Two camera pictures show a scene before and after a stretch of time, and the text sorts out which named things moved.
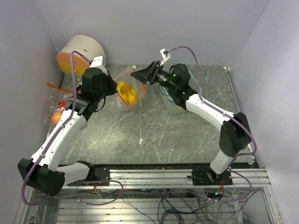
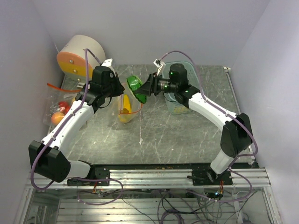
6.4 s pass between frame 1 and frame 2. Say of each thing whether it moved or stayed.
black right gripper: moved
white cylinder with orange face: stayed
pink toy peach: stayed
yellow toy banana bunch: moved
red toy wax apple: stayed
